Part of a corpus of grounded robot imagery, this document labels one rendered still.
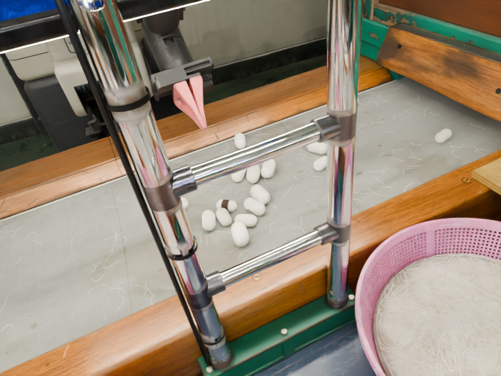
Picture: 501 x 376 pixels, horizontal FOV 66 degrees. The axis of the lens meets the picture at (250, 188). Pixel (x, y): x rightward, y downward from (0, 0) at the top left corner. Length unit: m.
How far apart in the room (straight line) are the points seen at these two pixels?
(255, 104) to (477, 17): 0.39
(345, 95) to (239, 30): 2.45
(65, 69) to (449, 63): 0.86
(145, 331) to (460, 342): 0.32
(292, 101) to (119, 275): 0.46
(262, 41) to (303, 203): 2.30
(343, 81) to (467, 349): 0.29
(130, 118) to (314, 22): 2.74
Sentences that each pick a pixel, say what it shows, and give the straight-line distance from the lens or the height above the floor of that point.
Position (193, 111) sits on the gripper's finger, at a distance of 0.62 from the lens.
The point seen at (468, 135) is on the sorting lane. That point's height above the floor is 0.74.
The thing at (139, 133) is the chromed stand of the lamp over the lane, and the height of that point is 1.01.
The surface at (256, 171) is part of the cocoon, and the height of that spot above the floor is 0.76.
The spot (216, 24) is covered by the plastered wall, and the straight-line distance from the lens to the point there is 2.67.
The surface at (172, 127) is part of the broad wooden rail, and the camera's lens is 0.76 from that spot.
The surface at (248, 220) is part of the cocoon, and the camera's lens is 0.53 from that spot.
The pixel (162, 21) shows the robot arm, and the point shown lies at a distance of 0.63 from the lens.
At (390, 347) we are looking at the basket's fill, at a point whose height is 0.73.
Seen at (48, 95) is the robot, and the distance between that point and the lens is 1.46.
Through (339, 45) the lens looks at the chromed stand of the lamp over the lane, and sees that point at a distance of 0.28.
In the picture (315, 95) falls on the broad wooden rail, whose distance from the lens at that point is 0.81.
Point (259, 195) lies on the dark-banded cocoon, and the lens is 0.56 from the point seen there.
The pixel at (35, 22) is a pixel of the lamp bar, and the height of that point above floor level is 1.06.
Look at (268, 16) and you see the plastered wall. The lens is 2.78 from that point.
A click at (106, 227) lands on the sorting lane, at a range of 0.62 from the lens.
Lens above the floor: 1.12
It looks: 39 degrees down
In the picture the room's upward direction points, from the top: 9 degrees counter-clockwise
